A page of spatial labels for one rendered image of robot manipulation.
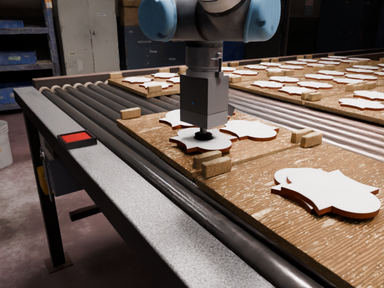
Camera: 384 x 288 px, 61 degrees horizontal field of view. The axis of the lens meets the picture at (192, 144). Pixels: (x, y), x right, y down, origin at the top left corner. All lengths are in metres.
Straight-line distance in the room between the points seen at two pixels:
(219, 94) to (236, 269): 0.37
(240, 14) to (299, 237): 0.31
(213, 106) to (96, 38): 4.56
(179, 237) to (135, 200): 0.13
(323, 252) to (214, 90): 0.36
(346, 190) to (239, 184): 0.17
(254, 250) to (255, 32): 0.29
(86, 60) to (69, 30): 0.46
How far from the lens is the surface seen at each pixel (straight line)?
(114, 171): 0.68
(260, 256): 0.45
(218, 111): 0.68
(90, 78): 1.69
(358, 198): 0.54
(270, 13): 0.49
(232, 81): 1.49
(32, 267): 1.99
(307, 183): 0.56
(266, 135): 0.79
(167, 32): 0.54
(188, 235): 0.48
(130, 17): 5.44
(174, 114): 0.92
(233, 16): 0.48
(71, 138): 0.85
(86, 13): 5.13
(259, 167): 0.64
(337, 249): 0.46
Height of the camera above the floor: 1.20
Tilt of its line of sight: 21 degrees down
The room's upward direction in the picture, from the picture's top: straight up
